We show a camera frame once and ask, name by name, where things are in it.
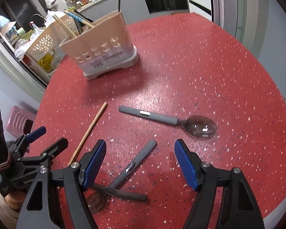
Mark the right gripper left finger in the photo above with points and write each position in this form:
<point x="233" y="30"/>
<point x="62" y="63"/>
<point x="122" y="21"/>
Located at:
<point x="41" y="208"/>

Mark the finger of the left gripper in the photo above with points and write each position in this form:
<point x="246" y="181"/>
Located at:
<point x="31" y="137"/>
<point x="52" y="147"/>

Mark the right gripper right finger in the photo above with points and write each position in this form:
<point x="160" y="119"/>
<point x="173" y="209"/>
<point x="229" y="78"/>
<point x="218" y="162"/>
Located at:
<point x="239" y="207"/>

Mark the plain wooden chopstick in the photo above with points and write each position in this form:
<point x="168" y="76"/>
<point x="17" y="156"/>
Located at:
<point x="87" y="133"/>

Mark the brown spoon grey handle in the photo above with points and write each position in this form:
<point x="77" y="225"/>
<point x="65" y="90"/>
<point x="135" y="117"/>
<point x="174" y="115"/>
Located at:
<point x="97" y="200"/>

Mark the small brown spoon black handle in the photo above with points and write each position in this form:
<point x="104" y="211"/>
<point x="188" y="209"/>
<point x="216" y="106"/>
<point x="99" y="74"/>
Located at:
<point x="134" y="164"/>

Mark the black utensil handle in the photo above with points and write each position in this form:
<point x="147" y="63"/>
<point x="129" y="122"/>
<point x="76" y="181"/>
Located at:
<point x="80" y="25"/>

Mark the blue patterned wooden chopstick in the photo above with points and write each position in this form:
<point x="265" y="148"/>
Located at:
<point x="81" y="20"/>

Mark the left hand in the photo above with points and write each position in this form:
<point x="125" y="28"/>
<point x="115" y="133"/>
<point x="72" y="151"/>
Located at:
<point x="15" y="199"/>

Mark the pink plastic stool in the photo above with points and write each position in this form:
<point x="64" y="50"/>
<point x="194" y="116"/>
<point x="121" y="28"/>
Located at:
<point x="19" y="121"/>

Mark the beige perforated storage rack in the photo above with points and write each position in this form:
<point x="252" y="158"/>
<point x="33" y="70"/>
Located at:
<point x="43" y="48"/>

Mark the beige utensil holder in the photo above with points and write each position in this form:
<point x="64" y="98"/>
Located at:
<point x="103" y="48"/>

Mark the wooden chopstick in holder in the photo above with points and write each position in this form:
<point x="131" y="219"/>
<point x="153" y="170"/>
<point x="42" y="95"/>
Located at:
<point x="65" y="27"/>

